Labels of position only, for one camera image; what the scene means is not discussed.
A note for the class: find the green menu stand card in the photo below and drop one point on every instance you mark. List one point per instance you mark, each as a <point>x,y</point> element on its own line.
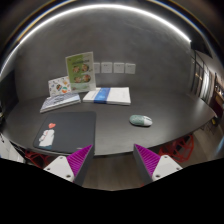
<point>81,73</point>

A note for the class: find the red wire stool left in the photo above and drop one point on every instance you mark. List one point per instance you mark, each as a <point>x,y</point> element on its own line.
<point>39,160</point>

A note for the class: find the white wall switch panel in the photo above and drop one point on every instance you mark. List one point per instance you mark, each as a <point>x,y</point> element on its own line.
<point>97,67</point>
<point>118,67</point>
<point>106,67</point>
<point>130,68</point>

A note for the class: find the red wire stool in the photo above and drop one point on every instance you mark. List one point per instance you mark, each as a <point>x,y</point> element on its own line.
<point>39,160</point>
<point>179,150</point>

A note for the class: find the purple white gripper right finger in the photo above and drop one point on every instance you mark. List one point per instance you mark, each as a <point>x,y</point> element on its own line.
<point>153,167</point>

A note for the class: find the curved ceiling light strip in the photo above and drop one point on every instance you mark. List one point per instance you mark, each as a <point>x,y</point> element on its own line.
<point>43,20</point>

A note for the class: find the red wire stool right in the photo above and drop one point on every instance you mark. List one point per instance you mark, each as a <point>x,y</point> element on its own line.
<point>179,150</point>

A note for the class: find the small illustrated card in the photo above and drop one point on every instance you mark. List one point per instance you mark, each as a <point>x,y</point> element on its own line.
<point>59,86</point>

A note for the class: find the black mouse pad with figure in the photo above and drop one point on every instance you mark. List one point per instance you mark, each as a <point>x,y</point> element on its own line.
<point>66,132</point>

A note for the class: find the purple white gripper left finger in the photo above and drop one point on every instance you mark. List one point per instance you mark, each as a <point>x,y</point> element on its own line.
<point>73,167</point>

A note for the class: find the white book with blue band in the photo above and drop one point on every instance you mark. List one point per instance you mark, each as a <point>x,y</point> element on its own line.
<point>106,95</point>

